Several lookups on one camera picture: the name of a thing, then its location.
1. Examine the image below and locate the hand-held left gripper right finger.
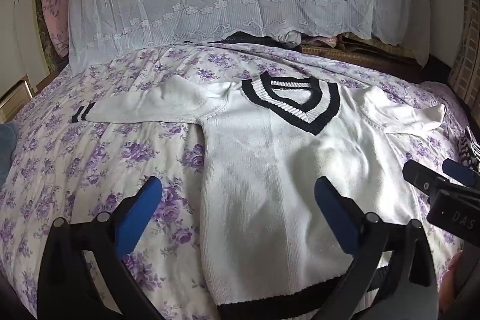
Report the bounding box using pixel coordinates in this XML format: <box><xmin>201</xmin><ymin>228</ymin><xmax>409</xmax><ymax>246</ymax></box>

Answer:
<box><xmin>309</xmin><ymin>176</ymin><xmax>439</xmax><ymax>320</ymax></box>

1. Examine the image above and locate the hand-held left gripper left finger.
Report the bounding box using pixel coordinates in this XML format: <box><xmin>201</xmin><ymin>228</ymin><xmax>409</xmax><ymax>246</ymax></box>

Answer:
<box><xmin>37</xmin><ymin>176</ymin><xmax>166</xmax><ymax>320</ymax></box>

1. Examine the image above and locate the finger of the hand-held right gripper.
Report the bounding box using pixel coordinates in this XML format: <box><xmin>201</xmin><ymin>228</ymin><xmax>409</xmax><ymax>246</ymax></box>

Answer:
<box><xmin>442</xmin><ymin>158</ymin><xmax>480</xmax><ymax>190</ymax></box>
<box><xmin>403</xmin><ymin>159</ymin><xmax>445</xmax><ymax>201</ymax></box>

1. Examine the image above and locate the white sweater with black trim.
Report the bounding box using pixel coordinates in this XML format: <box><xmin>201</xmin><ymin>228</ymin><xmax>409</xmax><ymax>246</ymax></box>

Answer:
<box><xmin>70</xmin><ymin>70</ymin><xmax>480</xmax><ymax>320</ymax></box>

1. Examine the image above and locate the person's right hand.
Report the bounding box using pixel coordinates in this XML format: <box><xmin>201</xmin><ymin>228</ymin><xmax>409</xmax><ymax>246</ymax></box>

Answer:
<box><xmin>438</xmin><ymin>252</ymin><xmax>465</xmax><ymax>314</ymax></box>

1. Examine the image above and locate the purple floral bedsheet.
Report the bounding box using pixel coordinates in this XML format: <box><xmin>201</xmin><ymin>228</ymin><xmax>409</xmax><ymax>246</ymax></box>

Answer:
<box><xmin>0</xmin><ymin>42</ymin><xmax>480</xmax><ymax>320</ymax></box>

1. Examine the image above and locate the beige plaid cloth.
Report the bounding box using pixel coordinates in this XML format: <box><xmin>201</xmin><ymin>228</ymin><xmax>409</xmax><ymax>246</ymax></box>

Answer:
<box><xmin>448</xmin><ymin>0</ymin><xmax>480</xmax><ymax>108</ymax></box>

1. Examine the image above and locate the brown woven mat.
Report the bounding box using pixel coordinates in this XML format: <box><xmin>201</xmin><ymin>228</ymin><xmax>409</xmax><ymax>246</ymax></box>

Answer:
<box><xmin>300</xmin><ymin>31</ymin><xmax>425</xmax><ymax>72</ymax></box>

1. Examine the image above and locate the blue cloth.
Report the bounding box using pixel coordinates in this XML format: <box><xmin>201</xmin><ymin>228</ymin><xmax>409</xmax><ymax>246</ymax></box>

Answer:
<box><xmin>0</xmin><ymin>121</ymin><xmax>19</xmax><ymax>179</ymax></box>

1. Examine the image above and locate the wooden bedside cabinet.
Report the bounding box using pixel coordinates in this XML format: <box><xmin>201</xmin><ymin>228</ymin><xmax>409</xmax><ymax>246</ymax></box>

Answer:
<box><xmin>0</xmin><ymin>76</ymin><xmax>37</xmax><ymax>124</ymax></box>

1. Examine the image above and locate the pink cloth pile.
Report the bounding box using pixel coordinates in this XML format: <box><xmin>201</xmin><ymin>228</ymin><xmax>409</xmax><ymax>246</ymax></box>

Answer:
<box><xmin>281</xmin><ymin>29</ymin><xmax>340</xmax><ymax>48</ymax></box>

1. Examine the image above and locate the dark green patterned panel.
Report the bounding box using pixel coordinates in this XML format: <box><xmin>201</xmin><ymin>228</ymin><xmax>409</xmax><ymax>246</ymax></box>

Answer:
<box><xmin>34</xmin><ymin>0</ymin><xmax>70</xmax><ymax>76</ymax></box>

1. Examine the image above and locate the dark cloth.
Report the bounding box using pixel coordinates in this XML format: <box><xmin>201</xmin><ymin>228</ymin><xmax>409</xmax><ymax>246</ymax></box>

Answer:
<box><xmin>213</xmin><ymin>30</ymin><xmax>301</xmax><ymax>48</ymax></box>

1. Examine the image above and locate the pink floral pillow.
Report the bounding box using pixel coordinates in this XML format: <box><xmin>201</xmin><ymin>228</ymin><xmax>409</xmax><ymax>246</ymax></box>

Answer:
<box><xmin>40</xmin><ymin>0</ymin><xmax>74</xmax><ymax>59</ymax></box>

